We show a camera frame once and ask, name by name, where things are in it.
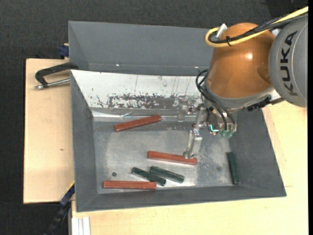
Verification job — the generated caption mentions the grey metal bin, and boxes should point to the grey metal bin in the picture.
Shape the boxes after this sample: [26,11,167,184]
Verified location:
[67,20,287,212]

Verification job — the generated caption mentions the red-brown flat block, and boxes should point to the red-brown flat block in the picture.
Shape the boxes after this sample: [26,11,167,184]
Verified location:
[113,115,162,133]
[103,180,157,190]
[147,150,198,166]

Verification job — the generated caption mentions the dark green flat block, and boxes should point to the dark green flat block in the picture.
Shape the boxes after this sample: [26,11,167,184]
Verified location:
[149,165,185,184]
[226,151,241,185]
[131,167,167,187]

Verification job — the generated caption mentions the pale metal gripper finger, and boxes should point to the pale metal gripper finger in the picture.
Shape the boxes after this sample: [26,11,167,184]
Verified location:
[191,136,203,159]
[183,129,197,160]

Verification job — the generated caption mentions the pale wood flat board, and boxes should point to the pale wood flat board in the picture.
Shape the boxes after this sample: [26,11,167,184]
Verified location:
[23,58,75,204]

